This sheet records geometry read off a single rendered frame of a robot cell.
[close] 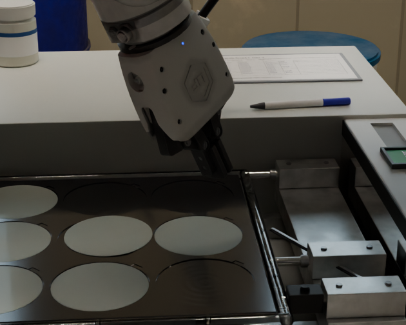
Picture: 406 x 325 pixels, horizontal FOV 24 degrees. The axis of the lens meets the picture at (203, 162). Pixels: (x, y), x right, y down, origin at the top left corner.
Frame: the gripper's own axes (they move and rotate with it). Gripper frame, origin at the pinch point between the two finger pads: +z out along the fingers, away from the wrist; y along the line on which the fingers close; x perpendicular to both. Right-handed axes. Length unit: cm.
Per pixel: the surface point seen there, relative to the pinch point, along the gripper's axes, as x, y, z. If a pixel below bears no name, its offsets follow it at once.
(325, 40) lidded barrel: 120, 174, 88
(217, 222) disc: 7.2, 3.1, 12.2
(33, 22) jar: 53, 25, -4
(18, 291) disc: 12.3, -20.3, 2.5
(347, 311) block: -13.3, -3.7, 15.3
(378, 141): -2.1, 24.6, 15.6
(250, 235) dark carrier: 2.3, 2.6, 13.0
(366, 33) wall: 130, 212, 107
